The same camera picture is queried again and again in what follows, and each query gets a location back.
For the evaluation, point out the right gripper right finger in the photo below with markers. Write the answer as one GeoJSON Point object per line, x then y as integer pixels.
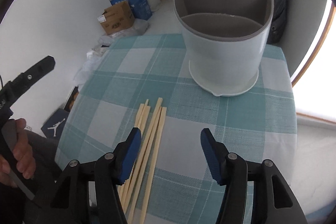
{"type": "Point", "coordinates": [273, 199]}

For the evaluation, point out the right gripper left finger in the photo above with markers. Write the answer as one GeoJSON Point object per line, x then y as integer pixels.
{"type": "Point", "coordinates": [70, 203]}

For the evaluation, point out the person's left hand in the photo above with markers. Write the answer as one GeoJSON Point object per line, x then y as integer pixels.
{"type": "Point", "coordinates": [23, 153]}

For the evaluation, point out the blue Jordan shoe box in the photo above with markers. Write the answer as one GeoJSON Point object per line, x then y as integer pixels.
{"type": "Point", "coordinates": [54, 126]}

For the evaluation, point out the teal checkered tablecloth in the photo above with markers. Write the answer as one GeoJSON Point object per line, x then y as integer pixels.
{"type": "Point", "coordinates": [259, 124]}

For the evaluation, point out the white plastic bags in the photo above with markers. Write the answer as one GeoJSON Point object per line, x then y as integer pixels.
{"type": "Point", "coordinates": [96, 54]}

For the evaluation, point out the brown cardboard box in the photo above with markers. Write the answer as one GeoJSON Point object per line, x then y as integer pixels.
{"type": "Point", "coordinates": [117, 18]}

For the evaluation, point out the blue cardboard box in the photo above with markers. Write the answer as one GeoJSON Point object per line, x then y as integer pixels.
{"type": "Point", "coordinates": [139, 8]}

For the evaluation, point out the white grey utensil holder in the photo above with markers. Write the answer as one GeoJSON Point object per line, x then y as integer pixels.
{"type": "Point", "coordinates": [225, 41]}

